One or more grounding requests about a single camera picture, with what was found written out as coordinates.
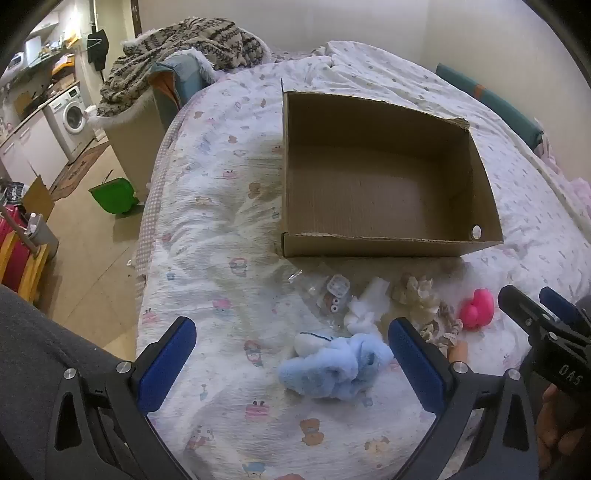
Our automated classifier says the folded cardboard box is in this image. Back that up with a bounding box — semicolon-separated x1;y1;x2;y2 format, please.
22;175;56;222

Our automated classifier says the brown patterned rug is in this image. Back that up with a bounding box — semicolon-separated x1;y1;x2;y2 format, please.
48;141;112;201

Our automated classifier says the light blue plush toy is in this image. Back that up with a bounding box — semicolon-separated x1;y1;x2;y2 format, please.
277;330;395;400

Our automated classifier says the white fluffy scrunchie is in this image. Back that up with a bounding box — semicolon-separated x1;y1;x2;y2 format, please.
342;298;384;335

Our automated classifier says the white foam piece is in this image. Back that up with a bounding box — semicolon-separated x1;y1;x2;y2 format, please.
360;276;393;305

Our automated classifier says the pink cloth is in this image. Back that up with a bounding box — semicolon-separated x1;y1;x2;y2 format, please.
536;134;591;222

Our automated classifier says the brown cardboard box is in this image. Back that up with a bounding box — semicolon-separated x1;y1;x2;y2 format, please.
281;78;504;258

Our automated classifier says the beige armchair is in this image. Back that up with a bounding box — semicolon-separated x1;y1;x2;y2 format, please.
88;99;167;204

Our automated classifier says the brown patterned knit blanket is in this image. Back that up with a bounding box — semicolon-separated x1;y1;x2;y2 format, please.
97;17;266;118

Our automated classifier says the person's grey trouser leg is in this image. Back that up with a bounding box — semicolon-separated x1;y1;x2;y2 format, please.
0;284;139;480

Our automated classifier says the beige patterned scrunchie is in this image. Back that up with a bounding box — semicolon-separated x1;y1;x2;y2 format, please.
416;302;465;356

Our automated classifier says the black hanging garment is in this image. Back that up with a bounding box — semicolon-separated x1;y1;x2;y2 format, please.
87;28;109;71

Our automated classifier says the teal headboard cushion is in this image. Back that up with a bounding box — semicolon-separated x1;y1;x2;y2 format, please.
435;64;546;151

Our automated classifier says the green plastic bin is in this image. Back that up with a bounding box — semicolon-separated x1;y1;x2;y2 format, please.
89;178;140;215

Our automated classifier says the red and yellow rack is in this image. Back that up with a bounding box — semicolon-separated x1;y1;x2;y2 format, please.
0;203;51;305

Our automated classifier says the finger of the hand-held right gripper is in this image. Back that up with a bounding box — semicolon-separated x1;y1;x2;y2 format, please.
498;284;563;345
539;285;585;326

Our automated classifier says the cream scrunchie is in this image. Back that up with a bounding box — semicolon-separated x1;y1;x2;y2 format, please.
392;273;441;315

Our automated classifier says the white kitchen cabinet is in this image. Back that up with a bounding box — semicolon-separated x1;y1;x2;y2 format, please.
0;111;70;185

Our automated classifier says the pink plush toy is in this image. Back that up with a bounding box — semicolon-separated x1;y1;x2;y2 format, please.
458;288;497;329

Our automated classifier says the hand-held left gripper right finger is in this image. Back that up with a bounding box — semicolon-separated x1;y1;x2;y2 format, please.
388;316;540;480

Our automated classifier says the clear plastic bag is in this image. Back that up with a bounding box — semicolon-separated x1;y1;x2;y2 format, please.
286;272;356;328

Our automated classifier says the white washing machine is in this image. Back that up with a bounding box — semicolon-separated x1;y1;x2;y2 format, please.
46;83;95;155

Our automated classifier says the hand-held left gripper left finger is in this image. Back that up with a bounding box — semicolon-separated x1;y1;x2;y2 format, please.
44;316;199;480

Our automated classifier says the person's right hand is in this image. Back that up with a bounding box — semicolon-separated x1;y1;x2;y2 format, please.
537;385;591;477

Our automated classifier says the grey plastic container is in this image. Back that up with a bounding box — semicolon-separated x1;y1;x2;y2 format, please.
25;213;60;259

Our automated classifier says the white printed bed quilt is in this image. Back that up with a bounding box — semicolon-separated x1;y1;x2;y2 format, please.
134;41;591;480

